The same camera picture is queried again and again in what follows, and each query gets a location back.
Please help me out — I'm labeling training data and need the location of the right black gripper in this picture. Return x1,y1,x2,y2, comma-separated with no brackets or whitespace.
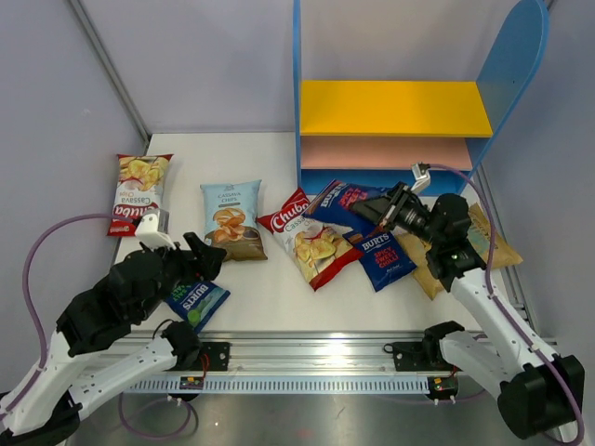
350,181,443,248

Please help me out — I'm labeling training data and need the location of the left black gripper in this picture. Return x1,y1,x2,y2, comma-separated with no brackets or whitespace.
137,231,227,321

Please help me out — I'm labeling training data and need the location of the blue Burts sea salt bag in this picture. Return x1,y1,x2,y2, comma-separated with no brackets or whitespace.
165,282,231,334

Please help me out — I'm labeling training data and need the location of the blue Burts chilli bag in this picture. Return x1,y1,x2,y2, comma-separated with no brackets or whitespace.
343,230,417,292
302,179,389,236

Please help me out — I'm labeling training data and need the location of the red chuba bag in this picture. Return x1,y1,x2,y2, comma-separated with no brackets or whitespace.
257,188,364,291
107,154,173,237

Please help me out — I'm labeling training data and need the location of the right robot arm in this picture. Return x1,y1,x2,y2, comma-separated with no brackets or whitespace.
350,182,585,445

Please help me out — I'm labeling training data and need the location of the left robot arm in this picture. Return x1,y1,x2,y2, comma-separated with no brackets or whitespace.
1,232,226,445

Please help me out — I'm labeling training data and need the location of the light blue cassava chips bag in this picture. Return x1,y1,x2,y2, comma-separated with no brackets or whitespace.
200,179,268,261

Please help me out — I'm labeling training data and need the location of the blue shelf with coloured boards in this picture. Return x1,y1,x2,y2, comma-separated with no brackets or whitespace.
292,1,549,195

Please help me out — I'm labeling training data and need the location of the yellow chips bag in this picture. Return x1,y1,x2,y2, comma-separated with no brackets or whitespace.
396,203,523,300

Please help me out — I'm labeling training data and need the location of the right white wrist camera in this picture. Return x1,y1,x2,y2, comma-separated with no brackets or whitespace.
410,163,431,195

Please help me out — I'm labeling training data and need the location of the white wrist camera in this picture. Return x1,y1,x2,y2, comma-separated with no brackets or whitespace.
410,163,431,195
134,208,177,250

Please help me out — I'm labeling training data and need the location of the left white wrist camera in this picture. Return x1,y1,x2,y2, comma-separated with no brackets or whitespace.
134,208,177,250

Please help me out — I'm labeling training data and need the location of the aluminium mounting rail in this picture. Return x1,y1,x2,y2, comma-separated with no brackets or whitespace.
92,329,559,377

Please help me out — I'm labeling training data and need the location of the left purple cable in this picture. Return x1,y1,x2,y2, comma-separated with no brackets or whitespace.
0,213,140,419

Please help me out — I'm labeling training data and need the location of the white slotted cable duct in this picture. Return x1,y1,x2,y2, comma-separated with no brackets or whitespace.
127,374,430,395

